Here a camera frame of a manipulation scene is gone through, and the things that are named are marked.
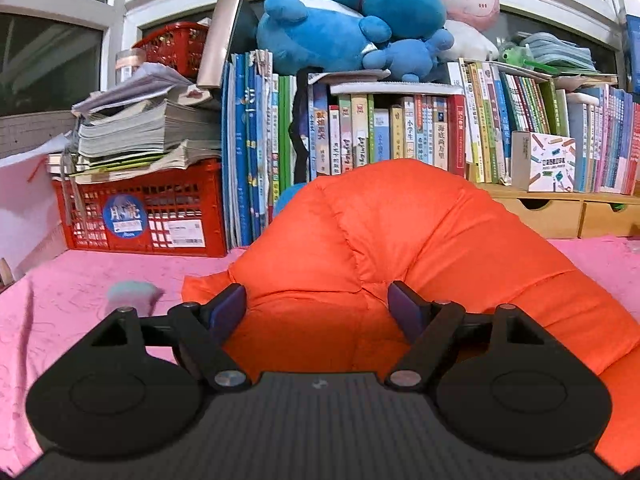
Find white printed box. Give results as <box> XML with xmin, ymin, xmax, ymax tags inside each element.
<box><xmin>511</xmin><ymin>130</ymin><xmax>577</xmax><ymax>193</ymax></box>

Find small blue plush ball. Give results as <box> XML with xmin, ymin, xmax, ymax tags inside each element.
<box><xmin>272</xmin><ymin>182</ymin><xmax>308</xmax><ymax>221</ymax></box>

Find stack of paper workbooks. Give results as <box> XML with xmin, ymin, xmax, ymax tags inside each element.
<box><xmin>47</xmin><ymin>62</ymin><xmax>223</xmax><ymax>183</ymax></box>

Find green frog toy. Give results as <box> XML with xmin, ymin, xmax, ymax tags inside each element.
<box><xmin>497</xmin><ymin>42</ymin><xmax>556</xmax><ymax>72</ymax></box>

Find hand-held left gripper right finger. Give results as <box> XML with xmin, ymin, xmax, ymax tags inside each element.
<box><xmin>384</xmin><ymin>280</ymin><xmax>546</xmax><ymax>393</ymax></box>

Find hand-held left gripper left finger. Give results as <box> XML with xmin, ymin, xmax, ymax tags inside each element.
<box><xmin>92</xmin><ymin>282</ymin><xmax>252</xmax><ymax>393</ymax></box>

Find white paper bag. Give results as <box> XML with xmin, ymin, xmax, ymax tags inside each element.
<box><xmin>0</xmin><ymin>132</ymin><xmax>71</xmax><ymax>281</ymax></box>

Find small pastel toy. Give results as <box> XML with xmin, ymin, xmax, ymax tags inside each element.
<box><xmin>106</xmin><ymin>281</ymin><xmax>166</xmax><ymax>311</ymax></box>

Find white shelf board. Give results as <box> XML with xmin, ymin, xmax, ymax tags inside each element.
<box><xmin>307</xmin><ymin>69</ymin><xmax>467</xmax><ymax>97</ymax></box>

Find black strap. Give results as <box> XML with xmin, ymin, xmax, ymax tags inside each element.
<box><xmin>291</xmin><ymin>71</ymin><xmax>315</xmax><ymax>184</ymax></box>

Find red plastic crate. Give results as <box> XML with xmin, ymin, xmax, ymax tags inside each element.
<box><xmin>52</xmin><ymin>157</ymin><xmax>228</xmax><ymax>258</ymax></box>

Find rose gold laptop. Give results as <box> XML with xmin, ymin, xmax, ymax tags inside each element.
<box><xmin>196</xmin><ymin>0</ymin><xmax>247</xmax><ymax>90</ymax></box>

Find pink patterned blanket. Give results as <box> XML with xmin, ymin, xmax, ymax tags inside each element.
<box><xmin>0</xmin><ymin>235</ymin><xmax>640</xmax><ymax>478</ymax></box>

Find red plastic basket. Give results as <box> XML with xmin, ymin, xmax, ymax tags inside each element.
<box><xmin>132</xmin><ymin>22</ymin><xmax>211</xmax><ymax>81</ymax></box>

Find blue cat plush toy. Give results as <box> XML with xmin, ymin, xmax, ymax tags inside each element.
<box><xmin>306</xmin><ymin>0</ymin><xmax>447</xmax><ymax>42</ymax></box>

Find clear jar pink band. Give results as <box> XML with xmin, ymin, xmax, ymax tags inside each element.
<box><xmin>115</xmin><ymin>49</ymin><xmax>147</xmax><ymax>83</ymax></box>

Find stack of teal cloths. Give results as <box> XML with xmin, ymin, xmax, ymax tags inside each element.
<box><xmin>520</xmin><ymin>31</ymin><xmax>598</xmax><ymax>73</ymax></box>

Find wooden drawer organizer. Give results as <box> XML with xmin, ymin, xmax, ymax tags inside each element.
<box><xmin>475</xmin><ymin>182</ymin><xmax>640</xmax><ymax>240</ymax></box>

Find orange puffer jacket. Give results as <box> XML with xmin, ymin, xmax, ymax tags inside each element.
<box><xmin>181</xmin><ymin>158</ymin><xmax>640</xmax><ymax>476</ymax></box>

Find row of colourful books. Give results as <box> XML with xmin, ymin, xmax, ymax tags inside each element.
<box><xmin>220</xmin><ymin>50</ymin><xmax>640</xmax><ymax>251</ymax></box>

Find blue printed pack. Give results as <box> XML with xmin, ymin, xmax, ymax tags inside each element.
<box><xmin>624</xmin><ymin>12</ymin><xmax>640</xmax><ymax>95</ymax></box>

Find plain blue plush toy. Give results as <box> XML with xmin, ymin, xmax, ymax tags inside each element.
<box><xmin>256</xmin><ymin>0</ymin><xmax>455</xmax><ymax>82</ymax></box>

